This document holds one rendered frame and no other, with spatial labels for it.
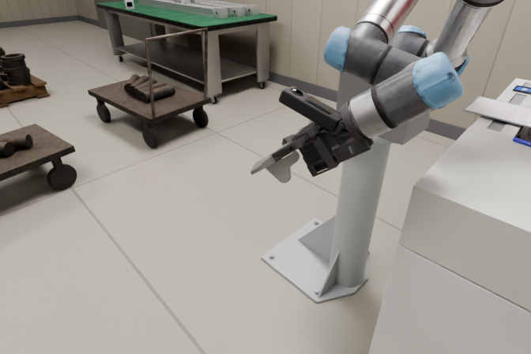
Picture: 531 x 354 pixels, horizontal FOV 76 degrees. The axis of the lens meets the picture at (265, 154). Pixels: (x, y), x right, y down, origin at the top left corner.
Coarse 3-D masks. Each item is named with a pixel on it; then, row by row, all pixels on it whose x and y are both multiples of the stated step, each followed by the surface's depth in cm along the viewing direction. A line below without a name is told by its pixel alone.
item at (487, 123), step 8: (520, 80) 117; (512, 88) 109; (504, 96) 103; (512, 96) 103; (520, 96) 104; (528, 96) 103; (520, 104) 98; (528, 104) 97; (480, 120) 87; (488, 120) 87; (496, 120) 88; (480, 128) 83; (488, 128) 84; (496, 128) 84; (504, 128) 83; (512, 128) 83; (512, 136) 80
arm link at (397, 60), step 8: (392, 48) 59; (392, 56) 58; (400, 56) 58; (408, 56) 58; (416, 56) 58; (384, 64) 58; (392, 64) 58; (400, 64) 57; (408, 64) 57; (384, 72) 58; (392, 72) 58; (376, 80) 60; (384, 80) 59
